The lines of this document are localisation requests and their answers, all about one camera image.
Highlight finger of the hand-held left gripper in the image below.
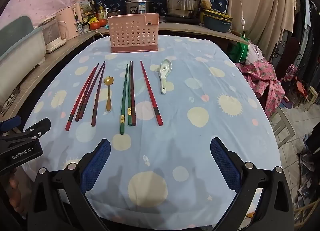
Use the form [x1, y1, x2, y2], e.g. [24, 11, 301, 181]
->
[0, 116, 22, 134]
[14, 118, 52, 142]

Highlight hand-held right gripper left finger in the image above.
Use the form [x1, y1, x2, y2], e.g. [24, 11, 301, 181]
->
[27, 138, 112, 231]

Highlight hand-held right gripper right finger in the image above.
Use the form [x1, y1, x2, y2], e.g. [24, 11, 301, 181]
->
[210, 137, 295, 231]

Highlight red black chopstick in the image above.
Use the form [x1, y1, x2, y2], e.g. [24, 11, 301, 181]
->
[139, 60, 164, 127]
[65, 63, 100, 131]

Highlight dark brown chopstick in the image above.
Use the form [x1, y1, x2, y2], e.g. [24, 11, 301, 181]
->
[75, 61, 101, 122]
[78, 64, 106, 120]

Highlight green chopstick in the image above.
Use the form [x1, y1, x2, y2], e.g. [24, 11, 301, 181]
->
[119, 64, 129, 135]
[127, 61, 133, 126]

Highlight dark red chopstick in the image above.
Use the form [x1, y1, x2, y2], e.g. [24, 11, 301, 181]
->
[130, 60, 137, 126]

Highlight pink plastic utensil basket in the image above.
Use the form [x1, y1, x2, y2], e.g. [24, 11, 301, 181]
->
[107, 13, 160, 53]

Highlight person's left hand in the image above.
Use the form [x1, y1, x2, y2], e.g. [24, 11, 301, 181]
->
[7, 168, 28, 214]

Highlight black eyeglasses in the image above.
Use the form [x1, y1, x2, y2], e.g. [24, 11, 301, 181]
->
[0, 87, 22, 116]

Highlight gold flower spoon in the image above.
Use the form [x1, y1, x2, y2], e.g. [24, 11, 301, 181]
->
[104, 76, 115, 112]

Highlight blue printed tablecloth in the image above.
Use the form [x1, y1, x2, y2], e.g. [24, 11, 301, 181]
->
[21, 35, 282, 230]

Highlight pink floral cloth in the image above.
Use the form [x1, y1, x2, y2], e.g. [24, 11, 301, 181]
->
[235, 58, 285, 119]

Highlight white small appliance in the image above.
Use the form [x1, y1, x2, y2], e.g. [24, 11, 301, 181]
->
[41, 16, 67, 53]

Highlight pink electric kettle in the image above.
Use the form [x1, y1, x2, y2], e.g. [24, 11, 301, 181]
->
[55, 3, 83, 40]

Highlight white ceramic spoon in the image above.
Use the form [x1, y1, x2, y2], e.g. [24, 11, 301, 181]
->
[157, 59, 173, 95]

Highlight pale pink cloth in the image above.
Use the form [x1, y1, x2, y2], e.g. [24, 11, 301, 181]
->
[246, 43, 264, 64]

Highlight green cloth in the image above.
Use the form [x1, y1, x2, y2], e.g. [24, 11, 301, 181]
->
[230, 35, 250, 64]

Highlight white green carton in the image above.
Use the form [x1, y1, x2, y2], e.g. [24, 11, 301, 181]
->
[79, 0, 92, 19]

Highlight blue bowl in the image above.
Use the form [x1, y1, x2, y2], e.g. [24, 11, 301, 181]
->
[203, 15, 232, 33]

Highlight black induction cooker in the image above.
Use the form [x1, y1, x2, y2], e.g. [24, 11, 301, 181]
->
[160, 15, 200, 24]

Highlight beige curtain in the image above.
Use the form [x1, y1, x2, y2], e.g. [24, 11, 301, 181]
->
[226, 0, 297, 59]

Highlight steel rice cooker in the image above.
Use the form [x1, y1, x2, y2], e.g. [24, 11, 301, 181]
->
[125, 0, 154, 14]

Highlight hanging dark clothes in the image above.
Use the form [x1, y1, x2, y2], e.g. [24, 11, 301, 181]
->
[292, 0, 320, 76]

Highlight white cable with switch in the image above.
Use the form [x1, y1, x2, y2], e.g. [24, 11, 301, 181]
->
[234, 0, 248, 64]

